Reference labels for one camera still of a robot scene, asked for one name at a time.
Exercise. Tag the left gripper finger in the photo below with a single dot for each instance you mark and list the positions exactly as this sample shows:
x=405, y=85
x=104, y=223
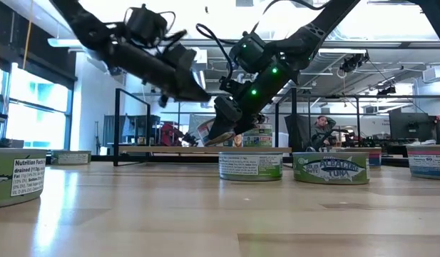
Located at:
x=193, y=93

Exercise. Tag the black ceiling spotlights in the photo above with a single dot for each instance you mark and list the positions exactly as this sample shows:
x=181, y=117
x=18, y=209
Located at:
x=353, y=63

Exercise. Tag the large bright window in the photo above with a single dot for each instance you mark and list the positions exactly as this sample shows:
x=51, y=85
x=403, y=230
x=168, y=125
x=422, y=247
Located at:
x=34, y=125

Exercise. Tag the green label can gold lid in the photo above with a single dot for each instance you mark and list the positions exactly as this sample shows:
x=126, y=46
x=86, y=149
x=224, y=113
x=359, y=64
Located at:
x=71, y=158

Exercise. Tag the dark background storage rack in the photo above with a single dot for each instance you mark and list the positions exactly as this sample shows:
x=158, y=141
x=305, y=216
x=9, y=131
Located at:
x=132, y=130

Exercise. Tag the black background monitor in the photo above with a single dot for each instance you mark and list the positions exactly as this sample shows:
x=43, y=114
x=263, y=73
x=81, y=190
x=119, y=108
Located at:
x=412, y=126

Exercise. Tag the ceiling light fixture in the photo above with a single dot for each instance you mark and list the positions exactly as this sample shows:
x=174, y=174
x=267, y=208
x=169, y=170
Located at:
x=59, y=43

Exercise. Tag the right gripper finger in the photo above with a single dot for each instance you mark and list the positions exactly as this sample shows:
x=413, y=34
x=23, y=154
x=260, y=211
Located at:
x=253, y=125
x=225, y=128

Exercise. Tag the wooden shelf black metal legs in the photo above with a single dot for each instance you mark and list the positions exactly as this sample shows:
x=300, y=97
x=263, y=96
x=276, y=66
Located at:
x=152, y=150

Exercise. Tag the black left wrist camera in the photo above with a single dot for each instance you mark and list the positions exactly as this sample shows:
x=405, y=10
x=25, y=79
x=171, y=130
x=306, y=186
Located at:
x=146, y=26

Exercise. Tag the black aluminium table frame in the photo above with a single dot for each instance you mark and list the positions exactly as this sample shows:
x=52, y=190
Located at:
x=169, y=160

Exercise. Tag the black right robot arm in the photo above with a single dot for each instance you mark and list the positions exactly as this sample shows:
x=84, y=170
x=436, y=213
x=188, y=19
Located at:
x=312, y=32

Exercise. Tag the blue pink label tuna can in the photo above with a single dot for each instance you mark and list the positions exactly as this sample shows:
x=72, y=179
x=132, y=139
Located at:
x=428, y=162
x=376, y=158
x=205, y=132

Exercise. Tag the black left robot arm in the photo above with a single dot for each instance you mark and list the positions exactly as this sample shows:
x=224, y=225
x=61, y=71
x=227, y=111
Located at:
x=86, y=30

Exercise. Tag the red background machine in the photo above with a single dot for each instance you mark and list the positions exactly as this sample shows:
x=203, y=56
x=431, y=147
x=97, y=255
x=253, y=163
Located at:
x=169, y=133

